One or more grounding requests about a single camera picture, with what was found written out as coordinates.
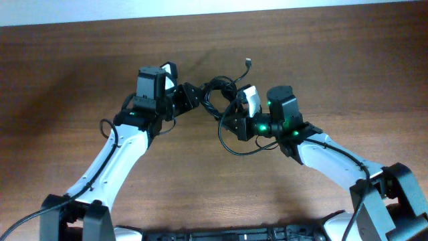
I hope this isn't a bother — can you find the black usb cable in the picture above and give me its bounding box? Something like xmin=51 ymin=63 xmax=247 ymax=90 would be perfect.
xmin=199 ymin=58 xmax=253 ymax=122

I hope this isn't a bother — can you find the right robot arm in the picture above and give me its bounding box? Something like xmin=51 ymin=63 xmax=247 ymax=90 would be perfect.
xmin=219 ymin=85 xmax=427 ymax=240

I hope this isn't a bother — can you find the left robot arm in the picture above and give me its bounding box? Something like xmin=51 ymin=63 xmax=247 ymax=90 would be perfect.
xmin=39 ymin=62 xmax=199 ymax=240

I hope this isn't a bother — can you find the left camera cable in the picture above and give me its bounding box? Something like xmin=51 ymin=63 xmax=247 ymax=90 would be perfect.
xmin=0 ymin=118 xmax=120 ymax=241

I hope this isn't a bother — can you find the camera cable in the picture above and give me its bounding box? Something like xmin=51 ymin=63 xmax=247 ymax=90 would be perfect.
xmin=217 ymin=96 xmax=372 ymax=241
xmin=0 ymin=118 xmax=120 ymax=241

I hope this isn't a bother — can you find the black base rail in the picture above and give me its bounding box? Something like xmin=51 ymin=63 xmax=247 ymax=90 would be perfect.
xmin=142 ymin=224 xmax=329 ymax=241

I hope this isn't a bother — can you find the right camera cable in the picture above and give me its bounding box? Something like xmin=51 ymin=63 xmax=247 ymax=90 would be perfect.
xmin=217 ymin=96 xmax=372 ymax=241

